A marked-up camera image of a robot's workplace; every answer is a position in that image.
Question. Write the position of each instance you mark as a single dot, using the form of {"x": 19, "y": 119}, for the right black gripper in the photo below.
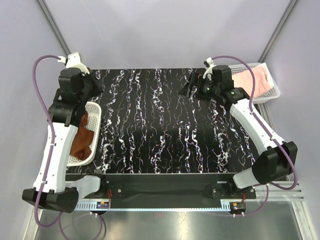
{"x": 194, "y": 80}

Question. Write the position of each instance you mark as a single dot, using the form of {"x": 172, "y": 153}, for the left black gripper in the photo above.
{"x": 98, "y": 88}

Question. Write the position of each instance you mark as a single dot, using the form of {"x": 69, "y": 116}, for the brown towel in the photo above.
{"x": 80, "y": 146}

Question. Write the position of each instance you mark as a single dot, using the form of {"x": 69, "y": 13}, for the pink towel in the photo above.
{"x": 263, "y": 80}

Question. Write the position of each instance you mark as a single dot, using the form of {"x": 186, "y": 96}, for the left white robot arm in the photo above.
{"x": 50, "y": 190}

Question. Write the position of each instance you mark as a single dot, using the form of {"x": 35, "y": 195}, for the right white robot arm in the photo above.
{"x": 276, "y": 156}

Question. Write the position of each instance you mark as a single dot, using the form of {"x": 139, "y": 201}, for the white basket with towels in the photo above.
{"x": 94, "y": 121}

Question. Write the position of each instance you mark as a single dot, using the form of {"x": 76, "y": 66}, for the black marble pattern mat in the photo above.
{"x": 148, "y": 128}

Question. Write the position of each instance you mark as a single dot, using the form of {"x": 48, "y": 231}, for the empty white mesh basket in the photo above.
{"x": 271, "y": 94}

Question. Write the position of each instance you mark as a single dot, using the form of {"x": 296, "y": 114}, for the left controller board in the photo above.
{"x": 103, "y": 205}

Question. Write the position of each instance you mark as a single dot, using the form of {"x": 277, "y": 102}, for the controller board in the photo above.
{"x": 103, "y": 205}
{"x": 238, "y": 206}

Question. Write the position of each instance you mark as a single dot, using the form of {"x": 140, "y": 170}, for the right controller board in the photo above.
{"x": 238, "y": 206}

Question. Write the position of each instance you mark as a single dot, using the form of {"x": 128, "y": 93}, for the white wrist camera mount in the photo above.
{"x": 73, "y": 60}

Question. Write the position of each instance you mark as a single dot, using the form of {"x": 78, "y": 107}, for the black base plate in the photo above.
{"x": 210, "y": 185}

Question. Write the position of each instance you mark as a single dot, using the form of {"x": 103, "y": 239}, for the slotted cable duct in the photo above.
{"x": 87, "y": 206}

